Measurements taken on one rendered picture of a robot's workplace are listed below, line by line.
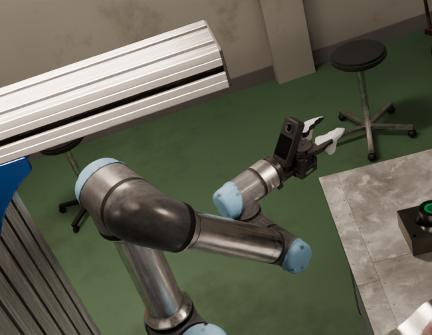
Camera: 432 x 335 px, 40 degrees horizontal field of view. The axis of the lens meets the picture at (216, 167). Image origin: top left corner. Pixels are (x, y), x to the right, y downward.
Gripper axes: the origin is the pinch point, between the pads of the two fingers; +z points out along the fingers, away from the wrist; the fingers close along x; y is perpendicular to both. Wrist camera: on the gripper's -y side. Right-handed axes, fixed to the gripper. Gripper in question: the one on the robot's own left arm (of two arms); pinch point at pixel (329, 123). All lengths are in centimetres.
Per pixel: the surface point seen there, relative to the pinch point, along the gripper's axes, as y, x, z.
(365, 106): 139, -117, 145
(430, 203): 55, 5, 37
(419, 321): 54, 30, 0
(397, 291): 64, 15, 9
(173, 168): 175, -203, 48
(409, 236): 58, 7, 25
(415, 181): 68, -13, 53
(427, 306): 53, 29, 4
